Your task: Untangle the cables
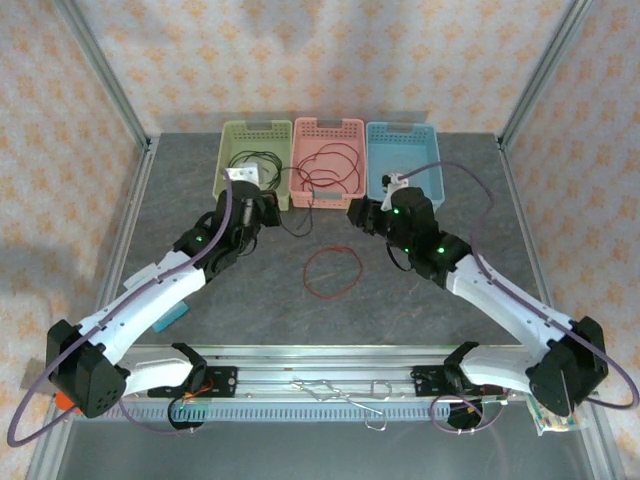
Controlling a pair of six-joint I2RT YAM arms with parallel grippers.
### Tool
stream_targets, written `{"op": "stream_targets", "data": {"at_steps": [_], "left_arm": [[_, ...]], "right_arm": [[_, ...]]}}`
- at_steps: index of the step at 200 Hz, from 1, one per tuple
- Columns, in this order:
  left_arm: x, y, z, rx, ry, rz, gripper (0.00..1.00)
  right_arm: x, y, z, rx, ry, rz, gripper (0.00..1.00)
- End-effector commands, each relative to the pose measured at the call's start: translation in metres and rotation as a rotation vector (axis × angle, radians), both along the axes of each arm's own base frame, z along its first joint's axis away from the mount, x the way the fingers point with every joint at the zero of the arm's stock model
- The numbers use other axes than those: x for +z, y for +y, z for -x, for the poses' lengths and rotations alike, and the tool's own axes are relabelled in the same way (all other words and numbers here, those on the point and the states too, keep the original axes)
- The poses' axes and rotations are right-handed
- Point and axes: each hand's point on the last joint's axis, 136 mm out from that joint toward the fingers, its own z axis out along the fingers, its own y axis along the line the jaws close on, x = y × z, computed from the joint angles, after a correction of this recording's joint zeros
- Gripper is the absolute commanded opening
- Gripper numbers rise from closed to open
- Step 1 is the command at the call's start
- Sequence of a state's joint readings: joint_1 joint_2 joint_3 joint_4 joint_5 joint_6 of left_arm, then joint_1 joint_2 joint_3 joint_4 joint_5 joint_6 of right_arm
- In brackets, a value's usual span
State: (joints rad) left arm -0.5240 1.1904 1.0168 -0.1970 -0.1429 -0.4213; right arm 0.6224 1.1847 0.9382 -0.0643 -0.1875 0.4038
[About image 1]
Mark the aluminium extrusion beam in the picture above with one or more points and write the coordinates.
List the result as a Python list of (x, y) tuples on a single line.
[(320, 352), (320, 377)]

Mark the blue perforated plastic basket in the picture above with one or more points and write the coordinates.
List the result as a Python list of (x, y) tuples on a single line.
[(400, 150)]

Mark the blue and white packet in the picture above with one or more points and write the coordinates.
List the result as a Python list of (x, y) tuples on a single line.
[(172, 320)]

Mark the green perforated plastic basket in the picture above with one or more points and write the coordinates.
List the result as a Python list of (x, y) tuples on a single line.
[(250, 135)]

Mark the grey tape patch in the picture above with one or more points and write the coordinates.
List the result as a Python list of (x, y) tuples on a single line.
[(35, 375)]

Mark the pink perforated plastic basket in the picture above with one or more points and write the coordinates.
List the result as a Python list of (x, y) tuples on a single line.
[(325, 200)]

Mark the orange plastic object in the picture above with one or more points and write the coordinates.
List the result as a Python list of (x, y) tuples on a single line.
[(62, 402)]

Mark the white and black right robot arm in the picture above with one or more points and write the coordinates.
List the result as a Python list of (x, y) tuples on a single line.
[(500, 300)]

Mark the aluminium side frame rail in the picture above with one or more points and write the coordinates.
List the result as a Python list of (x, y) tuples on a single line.
[(525, 225), (122, 225)]

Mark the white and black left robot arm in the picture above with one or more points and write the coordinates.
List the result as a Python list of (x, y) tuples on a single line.
[(150, 295)]

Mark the aluminium frame post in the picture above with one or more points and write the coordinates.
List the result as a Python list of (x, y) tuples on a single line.
[(546, 65), (102, 65)]

